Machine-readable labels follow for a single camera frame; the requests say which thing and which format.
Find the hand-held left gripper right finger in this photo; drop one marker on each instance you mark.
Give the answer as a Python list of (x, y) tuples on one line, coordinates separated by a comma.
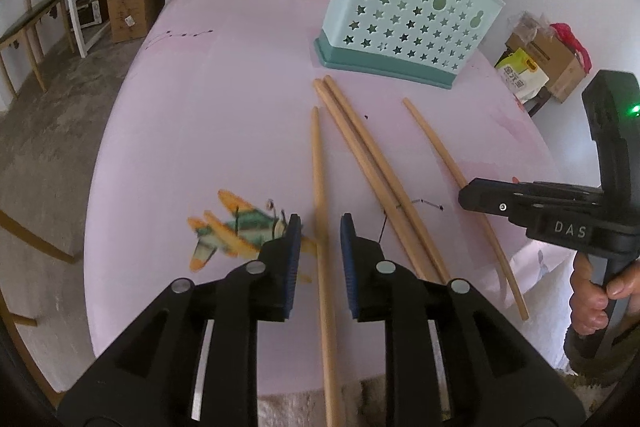
[(348, 257)]

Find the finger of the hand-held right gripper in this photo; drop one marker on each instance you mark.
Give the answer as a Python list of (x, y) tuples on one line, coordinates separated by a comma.
[(500, 199)]

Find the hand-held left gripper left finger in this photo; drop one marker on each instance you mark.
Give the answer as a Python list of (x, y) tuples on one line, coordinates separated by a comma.
[(292, 257)]

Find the light wooden chopstick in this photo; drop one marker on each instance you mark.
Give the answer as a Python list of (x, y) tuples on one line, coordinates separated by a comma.
[(380, 152), (440, 147), (360, 157), (320, 187)]

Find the teal star-cutout utensil holder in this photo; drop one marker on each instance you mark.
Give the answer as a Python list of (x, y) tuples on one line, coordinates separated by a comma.
[(400, 22)]

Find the person's right forearm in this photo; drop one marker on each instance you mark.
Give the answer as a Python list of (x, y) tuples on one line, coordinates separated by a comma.
[(590, 352)]

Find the person's right hand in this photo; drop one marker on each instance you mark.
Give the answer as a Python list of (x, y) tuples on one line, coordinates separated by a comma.
[(587, 307)]

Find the open cardboard box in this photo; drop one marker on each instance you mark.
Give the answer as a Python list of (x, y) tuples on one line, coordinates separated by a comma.
[(555, 62)]

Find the yellow rice bag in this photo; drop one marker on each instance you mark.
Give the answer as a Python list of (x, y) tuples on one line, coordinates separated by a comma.
[(520, 74)]

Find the red plastic bag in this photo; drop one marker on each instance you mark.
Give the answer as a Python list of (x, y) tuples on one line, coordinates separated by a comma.
[(570, 39)]

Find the white fluffy cloth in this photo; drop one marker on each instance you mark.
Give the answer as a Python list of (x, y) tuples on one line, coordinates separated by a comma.
[(290, 412)]

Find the pink printed tablecloth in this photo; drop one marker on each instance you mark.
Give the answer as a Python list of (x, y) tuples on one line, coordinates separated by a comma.
[(200, 132)]

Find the brown cardboard box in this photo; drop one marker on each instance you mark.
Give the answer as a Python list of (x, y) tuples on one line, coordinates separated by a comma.
[(132, 14)]

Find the white microwave oven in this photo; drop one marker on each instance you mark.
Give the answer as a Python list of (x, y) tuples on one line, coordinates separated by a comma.
[(90, 14)]

